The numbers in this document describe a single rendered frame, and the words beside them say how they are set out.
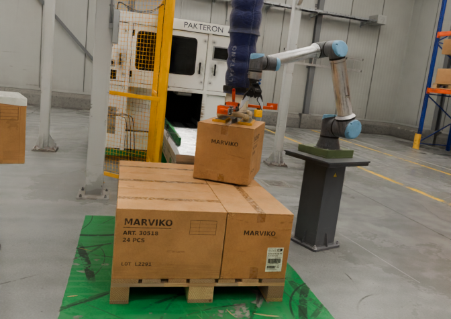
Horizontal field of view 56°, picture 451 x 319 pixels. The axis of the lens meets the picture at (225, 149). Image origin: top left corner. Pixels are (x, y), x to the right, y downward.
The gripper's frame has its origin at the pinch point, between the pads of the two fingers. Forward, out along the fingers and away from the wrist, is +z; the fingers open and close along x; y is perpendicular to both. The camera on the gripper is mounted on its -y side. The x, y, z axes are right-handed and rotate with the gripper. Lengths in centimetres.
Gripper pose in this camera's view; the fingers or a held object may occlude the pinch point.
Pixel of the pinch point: (251, 109)
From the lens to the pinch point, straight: 283.8
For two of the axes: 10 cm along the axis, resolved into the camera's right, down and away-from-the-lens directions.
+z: -1.1, 9.8, 1.7
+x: -9.7, -0.7, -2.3
